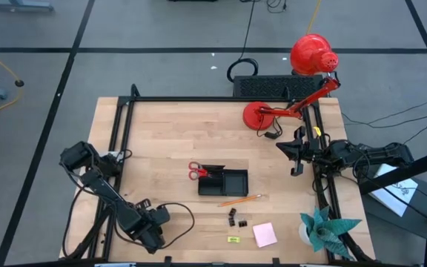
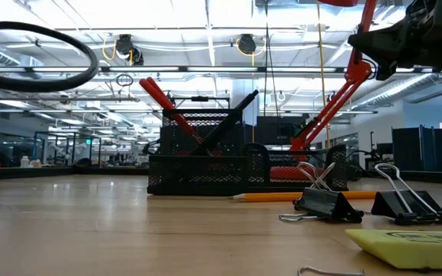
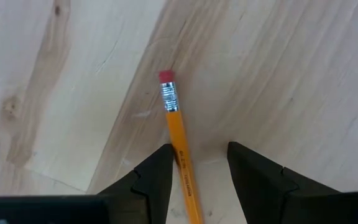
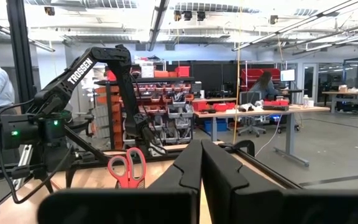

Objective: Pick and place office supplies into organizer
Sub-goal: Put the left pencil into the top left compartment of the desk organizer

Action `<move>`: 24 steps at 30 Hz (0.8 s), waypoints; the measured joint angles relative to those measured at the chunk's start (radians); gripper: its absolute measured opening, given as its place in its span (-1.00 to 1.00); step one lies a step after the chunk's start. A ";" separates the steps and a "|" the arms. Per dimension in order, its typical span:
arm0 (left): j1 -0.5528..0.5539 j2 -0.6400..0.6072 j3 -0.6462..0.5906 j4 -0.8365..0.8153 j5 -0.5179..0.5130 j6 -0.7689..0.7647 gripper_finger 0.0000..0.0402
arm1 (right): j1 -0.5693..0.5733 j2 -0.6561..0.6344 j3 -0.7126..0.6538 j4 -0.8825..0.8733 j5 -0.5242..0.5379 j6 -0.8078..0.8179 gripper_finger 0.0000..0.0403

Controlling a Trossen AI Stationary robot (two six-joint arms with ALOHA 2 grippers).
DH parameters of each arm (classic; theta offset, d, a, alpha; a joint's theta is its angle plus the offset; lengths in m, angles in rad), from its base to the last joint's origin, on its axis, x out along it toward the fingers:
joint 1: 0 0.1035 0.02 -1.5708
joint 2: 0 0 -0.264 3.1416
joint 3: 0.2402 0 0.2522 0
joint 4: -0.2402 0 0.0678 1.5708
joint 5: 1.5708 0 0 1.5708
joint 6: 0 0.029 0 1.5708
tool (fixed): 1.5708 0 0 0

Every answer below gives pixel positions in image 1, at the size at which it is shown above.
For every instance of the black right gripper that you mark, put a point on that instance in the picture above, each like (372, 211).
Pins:
(310, 152)

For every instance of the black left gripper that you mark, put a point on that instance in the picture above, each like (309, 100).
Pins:
(148, 222)

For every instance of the black mesh desk organizer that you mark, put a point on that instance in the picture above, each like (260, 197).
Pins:
(235, 183)

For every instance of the yellow wooden pencil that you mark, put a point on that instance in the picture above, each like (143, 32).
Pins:
(237, 201)
(241, 199)

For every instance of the neon yellow printed eraser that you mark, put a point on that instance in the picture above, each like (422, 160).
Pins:
(233, 239)

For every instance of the black binder clip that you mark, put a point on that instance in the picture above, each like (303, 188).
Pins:
(232, 212)
(242, 223)
(231, 221)

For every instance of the pink sticky note pad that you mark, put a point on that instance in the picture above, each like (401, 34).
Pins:
(264, 234)

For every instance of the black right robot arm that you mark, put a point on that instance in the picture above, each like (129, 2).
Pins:
(376, 154)

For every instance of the yellow tape tag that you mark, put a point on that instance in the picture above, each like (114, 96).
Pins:
(317, 131)

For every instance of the black vented box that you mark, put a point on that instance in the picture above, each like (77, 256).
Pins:
(276, 86)

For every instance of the white plant pot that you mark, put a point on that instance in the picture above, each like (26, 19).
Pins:
(303, 233)

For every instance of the teal artificial succulent plant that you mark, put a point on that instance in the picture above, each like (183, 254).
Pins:
(324, 231)

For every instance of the red desk lamp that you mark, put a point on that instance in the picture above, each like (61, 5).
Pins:
(311, 55)

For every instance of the black slanted beam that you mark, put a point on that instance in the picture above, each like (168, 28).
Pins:
(402, 174)

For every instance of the white printed board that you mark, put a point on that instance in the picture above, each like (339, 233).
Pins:
(399, 189)

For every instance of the black aluminium table frame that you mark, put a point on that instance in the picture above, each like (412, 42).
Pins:
(213, 99)

